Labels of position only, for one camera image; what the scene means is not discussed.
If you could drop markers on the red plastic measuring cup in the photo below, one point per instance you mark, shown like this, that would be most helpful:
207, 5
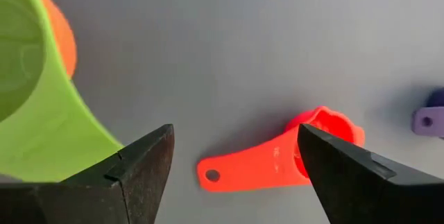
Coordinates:
249, 168

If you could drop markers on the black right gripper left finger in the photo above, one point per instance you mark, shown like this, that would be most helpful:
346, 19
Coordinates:
104, 196

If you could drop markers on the purple plastic measuring cup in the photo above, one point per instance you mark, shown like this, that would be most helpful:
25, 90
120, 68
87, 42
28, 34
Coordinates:
430, 120

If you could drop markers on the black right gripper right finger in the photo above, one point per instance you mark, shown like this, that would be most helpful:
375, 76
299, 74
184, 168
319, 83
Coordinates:
360, 193

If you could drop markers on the green plastic measuring cup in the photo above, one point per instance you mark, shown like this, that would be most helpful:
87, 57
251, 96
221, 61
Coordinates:
52, 130

